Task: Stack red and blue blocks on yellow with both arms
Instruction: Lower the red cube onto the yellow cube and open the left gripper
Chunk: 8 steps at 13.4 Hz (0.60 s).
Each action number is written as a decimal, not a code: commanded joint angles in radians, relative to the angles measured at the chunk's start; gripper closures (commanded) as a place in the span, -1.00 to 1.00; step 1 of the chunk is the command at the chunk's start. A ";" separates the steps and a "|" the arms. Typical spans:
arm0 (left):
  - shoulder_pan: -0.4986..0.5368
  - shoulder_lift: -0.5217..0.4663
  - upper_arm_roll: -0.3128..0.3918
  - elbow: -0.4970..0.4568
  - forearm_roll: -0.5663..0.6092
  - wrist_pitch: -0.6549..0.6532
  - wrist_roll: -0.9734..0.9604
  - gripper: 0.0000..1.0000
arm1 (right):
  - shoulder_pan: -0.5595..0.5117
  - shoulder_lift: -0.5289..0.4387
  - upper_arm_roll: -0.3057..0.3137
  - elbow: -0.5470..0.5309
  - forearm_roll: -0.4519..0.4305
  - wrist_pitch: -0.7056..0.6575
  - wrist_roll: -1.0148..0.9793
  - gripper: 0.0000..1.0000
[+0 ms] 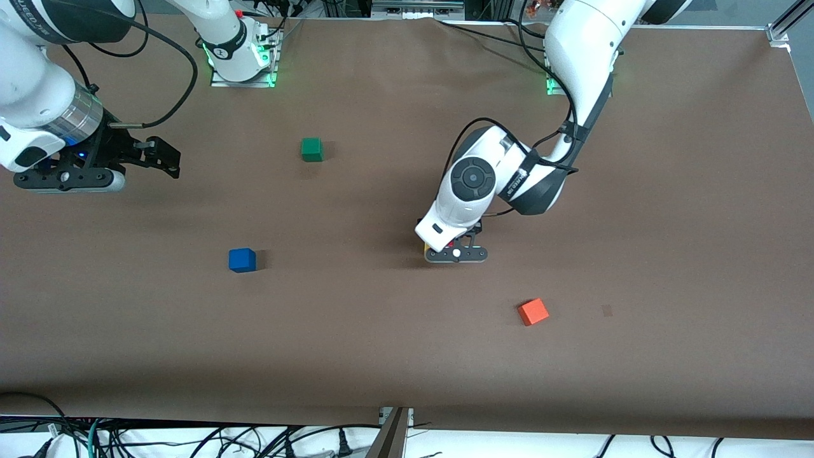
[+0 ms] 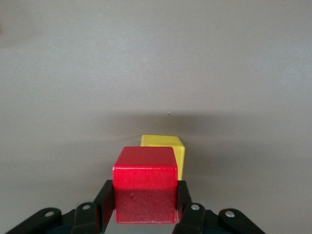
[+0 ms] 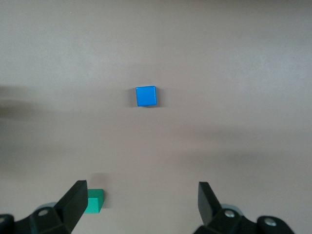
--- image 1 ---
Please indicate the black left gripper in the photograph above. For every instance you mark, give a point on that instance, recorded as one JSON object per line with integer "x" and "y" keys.
{"x": 477, "y": 229}

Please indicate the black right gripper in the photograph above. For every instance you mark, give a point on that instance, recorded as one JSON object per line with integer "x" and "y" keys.
{"x": 115, "y": 148}

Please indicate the blue wooden block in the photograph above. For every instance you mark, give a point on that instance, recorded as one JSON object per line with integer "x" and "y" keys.
{"x": 242, "y": 260}

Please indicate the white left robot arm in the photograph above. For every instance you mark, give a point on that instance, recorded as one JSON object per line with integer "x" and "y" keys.
{"x": 579, "y": 57}

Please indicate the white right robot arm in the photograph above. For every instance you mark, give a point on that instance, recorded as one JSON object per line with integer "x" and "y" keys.
{"x": 28, "y": 83}

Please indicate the orange wooden block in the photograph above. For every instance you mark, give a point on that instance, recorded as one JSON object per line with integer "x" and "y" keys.
{"x": 533, "y": 312}

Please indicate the brown table cover sheet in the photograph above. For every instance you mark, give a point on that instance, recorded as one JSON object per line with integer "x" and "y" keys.
{"x": 407, "y": 356}

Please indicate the green wooden block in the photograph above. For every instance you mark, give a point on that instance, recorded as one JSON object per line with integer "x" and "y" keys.
{"x": 311, "y": 149}

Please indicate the black power plug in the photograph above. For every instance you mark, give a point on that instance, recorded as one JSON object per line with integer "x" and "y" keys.
{"x": 344, "y": 443}

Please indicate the aluminium corner profile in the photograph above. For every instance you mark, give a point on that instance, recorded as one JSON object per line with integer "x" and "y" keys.
{"x": 785, "y": 28}

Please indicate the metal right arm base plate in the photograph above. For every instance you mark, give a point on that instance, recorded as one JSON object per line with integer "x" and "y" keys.
{"x": 267, "y": 70}

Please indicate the grey aluminium frame rail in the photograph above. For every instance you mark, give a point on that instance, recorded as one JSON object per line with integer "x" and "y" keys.
{"x": 416, "y": 6}

